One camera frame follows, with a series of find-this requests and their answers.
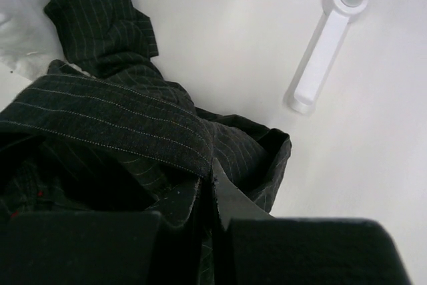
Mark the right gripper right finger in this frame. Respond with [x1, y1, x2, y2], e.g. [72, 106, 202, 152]
[211, 160, 410, 284]

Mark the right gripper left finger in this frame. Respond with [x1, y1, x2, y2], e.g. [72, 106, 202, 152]
[1, 180, 207, 284]

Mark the black pinstriped shirt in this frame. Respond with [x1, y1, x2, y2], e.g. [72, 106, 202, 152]
[1, 0, 292, 221]

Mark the white shirt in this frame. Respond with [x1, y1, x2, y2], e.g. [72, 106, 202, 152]
[0, 0, 134, 79]

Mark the white clothes rack frame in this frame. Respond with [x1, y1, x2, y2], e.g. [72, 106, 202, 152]
[286, 0, 368, 115]

